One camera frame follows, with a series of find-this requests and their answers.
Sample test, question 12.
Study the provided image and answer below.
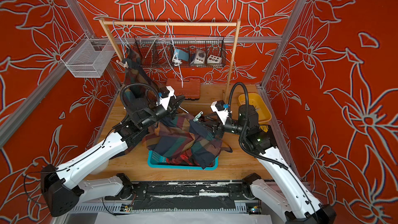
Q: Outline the teal box with cable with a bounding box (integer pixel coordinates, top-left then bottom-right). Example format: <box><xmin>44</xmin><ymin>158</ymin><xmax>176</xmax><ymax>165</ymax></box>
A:
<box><xmin>172</xmin><ymin>49</ymin><xmax>190</xmax><ymax>66</ymax></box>

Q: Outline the white wire hanger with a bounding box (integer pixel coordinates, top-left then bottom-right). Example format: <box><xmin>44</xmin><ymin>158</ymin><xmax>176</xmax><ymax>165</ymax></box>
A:
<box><xmin>165</xmin><ymin>21</ymin><xmax>184</xmax><ymax>88</ymax></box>

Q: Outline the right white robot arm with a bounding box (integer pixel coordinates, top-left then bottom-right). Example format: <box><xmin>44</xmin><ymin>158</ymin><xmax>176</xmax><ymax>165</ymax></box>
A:
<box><xmin>200</xmin><ymin>82</ymin><xmax>336</xmax><ymax>224</ymax></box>

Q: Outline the dark plaid shirt left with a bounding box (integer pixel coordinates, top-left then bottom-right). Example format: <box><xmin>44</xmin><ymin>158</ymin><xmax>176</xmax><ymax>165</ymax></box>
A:
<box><xmin>120</xmin><ymin>47</ymin><xmax>168</xmax><ymax>108</ymax></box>

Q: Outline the yellow plastic tray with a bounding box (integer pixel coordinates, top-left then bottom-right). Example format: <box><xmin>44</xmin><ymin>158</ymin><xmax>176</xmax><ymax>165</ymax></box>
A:
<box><xmin>238</xmin><ymin>93</ymin><xmax>272</xmax><ymax>125</ymax></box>

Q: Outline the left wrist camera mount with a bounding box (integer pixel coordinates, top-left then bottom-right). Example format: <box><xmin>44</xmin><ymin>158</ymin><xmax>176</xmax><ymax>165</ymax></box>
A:
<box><xmin>158</xmin><ymin>86</ymin><xmax>175</xmax><ymax>110</ymax></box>

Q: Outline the red tool case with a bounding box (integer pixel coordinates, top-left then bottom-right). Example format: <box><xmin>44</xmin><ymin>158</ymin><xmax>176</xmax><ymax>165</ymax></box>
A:
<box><xmin>166</xmin><ymin>78</ymin><xmax>201</xmax><ymax>100</ymax></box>

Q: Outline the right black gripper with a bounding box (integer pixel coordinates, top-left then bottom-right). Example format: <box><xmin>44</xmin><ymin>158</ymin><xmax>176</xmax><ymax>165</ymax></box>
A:
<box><xmin>201</xmin><ymin>113</ymin><xmax>249</xmax><ymax>141</ymax></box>

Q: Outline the mint clothespin shirt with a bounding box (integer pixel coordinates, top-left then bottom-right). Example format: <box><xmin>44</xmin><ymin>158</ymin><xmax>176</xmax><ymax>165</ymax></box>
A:
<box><xmin>193</xmin><ymin>111</ymin><xmax>204</xmax><ymax>122</ymax></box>

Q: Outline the dark multicolour plaid shirt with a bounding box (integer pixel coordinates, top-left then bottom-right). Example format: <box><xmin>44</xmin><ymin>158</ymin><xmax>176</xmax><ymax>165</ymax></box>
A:
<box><xmin>143</xmin><ymin>114</ymin><xmax>233</xmax><ymax>169</ymax></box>

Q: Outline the white button box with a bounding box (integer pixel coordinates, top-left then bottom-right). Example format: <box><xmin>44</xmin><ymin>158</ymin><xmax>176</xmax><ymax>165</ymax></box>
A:
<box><xmin>206</xmin><ymin>55</ymin><xmax>222</xmax><ymax>65</ymax></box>

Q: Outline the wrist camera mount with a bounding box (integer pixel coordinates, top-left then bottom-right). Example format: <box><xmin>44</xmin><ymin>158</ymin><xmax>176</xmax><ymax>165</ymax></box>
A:
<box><xmin>158</xmin><ymin>86</ymin><xmax>175</xmax><ymax>110</ymax></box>
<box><xmin>210</xmin><ymin>100</ymin><xmax>230</xmax><ymax>125</ymax></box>

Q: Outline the red black plaid shirt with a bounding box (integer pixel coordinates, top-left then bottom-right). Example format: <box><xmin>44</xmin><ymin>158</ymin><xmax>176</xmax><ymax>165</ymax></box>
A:
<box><xmin>166</xmin><ymin>154</ymin><xmax>199</xmax><ymax>167</ymax></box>

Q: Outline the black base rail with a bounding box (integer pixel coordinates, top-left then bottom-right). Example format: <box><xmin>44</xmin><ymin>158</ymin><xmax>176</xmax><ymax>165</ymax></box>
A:
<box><xmin>104</xmin><ymin>180</ymin><xmax>265</xmax><ymax>211</ymax></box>

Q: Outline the teal plastic basket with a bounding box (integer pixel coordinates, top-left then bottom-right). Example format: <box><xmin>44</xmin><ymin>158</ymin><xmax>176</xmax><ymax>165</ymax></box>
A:
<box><xmin>147</xmin><ymin>151</ymin><xmax>218</xmax><ymax>171</ymax></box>

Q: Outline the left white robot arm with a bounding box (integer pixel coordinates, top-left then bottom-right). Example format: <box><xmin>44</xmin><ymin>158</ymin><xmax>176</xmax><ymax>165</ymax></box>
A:
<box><xmin>40</xmin><ymin>83</ymin><xmax>185</xmax><ymax>217</ymax></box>

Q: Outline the white switch box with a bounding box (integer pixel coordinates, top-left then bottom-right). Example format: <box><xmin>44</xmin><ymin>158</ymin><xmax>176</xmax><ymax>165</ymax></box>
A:
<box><xmin>191</xmin><ymin>49</ymin><xmax>206</xmax><ymax>65</ymax></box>

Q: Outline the wooden clothes rack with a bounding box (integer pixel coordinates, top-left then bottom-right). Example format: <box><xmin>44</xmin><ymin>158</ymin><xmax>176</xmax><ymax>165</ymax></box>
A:
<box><xmin>99</xmin><ymin>18</ymin><xmax>241</xmax><ymax>101</ymax></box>

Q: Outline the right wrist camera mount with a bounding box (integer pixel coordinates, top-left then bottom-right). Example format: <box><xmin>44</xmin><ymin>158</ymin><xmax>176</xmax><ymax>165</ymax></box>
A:
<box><xmin>210</xmin><ymin>100</ymin><xmax>230</xmax><ymax>125</ymax></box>

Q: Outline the black wire basket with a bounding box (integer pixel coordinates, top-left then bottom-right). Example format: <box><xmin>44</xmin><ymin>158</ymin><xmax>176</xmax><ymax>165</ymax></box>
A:
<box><xmin>134</xmin><ymin>34</ymin><xmax>227</xmax><ymax>68</ymax></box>

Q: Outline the white wire basket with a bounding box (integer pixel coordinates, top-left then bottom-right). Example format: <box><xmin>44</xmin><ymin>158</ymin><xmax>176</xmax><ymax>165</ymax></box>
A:
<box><xmin>60</xmin><ymin>33</ymin><xmax>115</xmax><ymax>78</ymax></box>

